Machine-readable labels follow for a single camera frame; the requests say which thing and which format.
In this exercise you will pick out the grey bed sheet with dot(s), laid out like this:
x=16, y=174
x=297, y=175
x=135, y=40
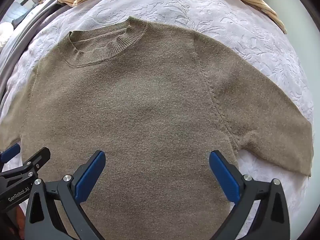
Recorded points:
x=17, y=45

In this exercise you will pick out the white embossed fleece blanket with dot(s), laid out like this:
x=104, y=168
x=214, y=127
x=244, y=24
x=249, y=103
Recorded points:
x=225, y=22

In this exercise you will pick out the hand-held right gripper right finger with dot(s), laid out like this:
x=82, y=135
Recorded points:
x=223, y=177

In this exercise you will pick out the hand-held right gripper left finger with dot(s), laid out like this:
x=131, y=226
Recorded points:
x=90, y=175

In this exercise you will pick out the olive brown knit sweater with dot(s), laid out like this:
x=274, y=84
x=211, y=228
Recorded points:
x=150, y=120

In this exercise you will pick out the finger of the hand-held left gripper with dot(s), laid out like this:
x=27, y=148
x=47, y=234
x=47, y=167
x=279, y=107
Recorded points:
x=10, y=153
x=37, y=158

